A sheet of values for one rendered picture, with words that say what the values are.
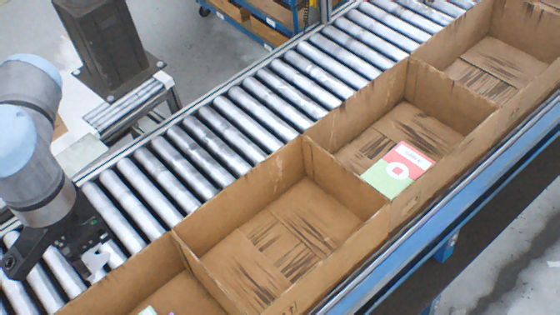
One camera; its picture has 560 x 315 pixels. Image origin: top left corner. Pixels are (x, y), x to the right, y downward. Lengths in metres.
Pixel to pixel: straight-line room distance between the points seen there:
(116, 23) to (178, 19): 1.71
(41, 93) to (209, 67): 2.40
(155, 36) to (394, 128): 2.26
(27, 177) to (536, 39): 1.44
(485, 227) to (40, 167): 1.28
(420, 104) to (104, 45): 1.05
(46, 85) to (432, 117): 1.06
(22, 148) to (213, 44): 2.66
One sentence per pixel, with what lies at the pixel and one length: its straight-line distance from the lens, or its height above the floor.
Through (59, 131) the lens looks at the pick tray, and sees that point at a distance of 1.98.
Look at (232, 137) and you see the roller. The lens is 1.77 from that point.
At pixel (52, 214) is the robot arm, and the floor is 1.42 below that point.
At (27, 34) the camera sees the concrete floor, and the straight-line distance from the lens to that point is 3.99.
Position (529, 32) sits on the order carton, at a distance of 1.80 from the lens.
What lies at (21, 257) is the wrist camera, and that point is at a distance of 0.94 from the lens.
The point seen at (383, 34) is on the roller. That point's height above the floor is 0.74.
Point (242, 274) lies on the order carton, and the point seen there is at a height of 0.89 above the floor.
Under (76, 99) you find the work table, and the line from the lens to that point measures 2.10.
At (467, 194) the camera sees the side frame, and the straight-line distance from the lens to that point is 1.42.
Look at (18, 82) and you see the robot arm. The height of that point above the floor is 1.55.
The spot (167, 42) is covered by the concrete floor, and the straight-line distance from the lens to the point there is 3.48.
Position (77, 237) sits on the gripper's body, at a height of 1.34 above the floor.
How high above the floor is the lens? 2.04
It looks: 50 degrees down
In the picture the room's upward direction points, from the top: 10 degrees counter-clockwise
